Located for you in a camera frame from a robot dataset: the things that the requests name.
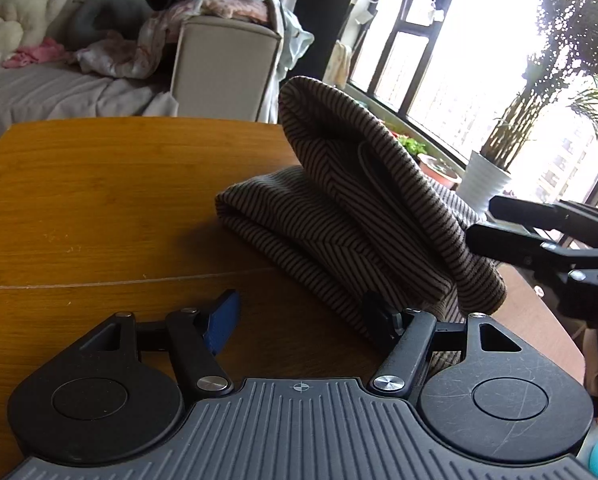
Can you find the small green plant tray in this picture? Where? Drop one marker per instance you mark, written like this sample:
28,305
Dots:
414,147

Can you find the pink cloth on sofa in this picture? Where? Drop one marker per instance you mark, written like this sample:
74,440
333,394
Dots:
48,51

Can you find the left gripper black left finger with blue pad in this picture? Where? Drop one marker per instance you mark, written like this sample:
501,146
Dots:
196,337

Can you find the tall bamboo plant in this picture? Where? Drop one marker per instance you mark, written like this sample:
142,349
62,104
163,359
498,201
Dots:
566,65

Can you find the grey striped knit garment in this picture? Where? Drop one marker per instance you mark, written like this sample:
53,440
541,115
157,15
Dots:
357,223

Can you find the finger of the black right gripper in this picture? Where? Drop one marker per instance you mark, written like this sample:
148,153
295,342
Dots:
546,217
524,250

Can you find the floral white blanket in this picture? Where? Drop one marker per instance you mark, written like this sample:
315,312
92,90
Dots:
117,57

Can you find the grey neck pillow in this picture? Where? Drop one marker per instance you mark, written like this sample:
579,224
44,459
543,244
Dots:
95,20

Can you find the pink bowl planter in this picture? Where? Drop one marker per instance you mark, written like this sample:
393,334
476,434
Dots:
439,171

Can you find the white ribbed plant pot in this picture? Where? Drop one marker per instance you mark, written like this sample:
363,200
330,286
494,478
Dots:
481,181

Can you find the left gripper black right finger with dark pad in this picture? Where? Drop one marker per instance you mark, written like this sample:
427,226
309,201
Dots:
402,373

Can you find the pile of clothes on armrest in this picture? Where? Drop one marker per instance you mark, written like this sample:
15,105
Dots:
295,41

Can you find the beige sofa with grey sheet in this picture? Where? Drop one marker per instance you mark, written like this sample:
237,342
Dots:
216,68

